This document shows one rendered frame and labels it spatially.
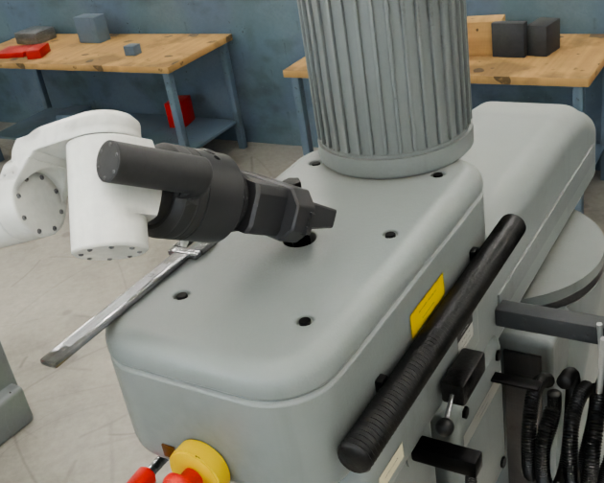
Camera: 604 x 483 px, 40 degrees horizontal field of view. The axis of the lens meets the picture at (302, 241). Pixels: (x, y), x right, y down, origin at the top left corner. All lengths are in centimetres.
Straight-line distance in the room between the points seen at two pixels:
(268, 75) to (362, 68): 524
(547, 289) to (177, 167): 82
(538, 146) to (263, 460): 81
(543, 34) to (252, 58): 236
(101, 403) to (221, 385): 326
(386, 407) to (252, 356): 14
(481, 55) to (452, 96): 385
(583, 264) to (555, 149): 20
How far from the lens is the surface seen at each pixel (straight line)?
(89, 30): 673
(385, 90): 96
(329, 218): 87
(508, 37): 475
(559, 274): 142
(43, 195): 79
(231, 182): 76
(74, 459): 374
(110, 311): 83
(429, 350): 84
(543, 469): 121
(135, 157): 67
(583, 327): 117
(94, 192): 70
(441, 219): 92
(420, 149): 99
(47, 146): 75
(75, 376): 424
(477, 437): 120
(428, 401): 99
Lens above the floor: 231
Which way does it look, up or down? 28 degrees down
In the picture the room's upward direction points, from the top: 10 degrees counter-clockwise
